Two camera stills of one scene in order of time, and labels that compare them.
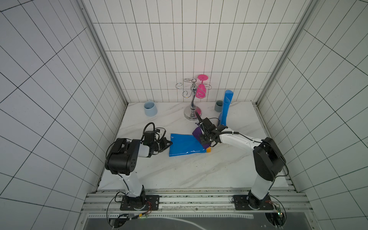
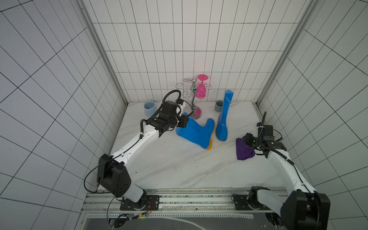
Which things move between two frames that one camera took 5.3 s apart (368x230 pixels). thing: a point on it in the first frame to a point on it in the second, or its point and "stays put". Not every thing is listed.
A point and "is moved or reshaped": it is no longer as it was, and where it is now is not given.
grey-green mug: [218, 106] stays put
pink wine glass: [201, 91] stays put
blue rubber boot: [182, 143] is moved or reshaped
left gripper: [164, 141] to [184, 120]
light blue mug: [150, 109] stays put
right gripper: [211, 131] to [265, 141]
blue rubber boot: [228, 96] stays put
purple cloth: [197, 133] to [243, 151]
